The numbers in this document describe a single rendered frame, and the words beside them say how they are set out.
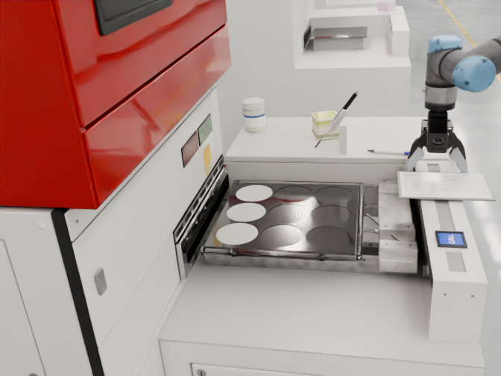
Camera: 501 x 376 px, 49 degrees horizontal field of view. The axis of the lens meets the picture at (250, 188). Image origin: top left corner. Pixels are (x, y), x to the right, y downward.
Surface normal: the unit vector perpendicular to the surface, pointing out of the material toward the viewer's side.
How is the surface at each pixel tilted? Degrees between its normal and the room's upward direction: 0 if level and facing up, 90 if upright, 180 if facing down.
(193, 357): 90
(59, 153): 90
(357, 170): 90
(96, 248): 90
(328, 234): 0
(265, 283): 0
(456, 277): 0
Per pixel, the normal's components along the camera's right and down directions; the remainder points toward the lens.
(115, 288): 0.98, 0.03
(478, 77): 0.19, 0.41
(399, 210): -0.07, -0.90
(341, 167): -0.20, 0.44
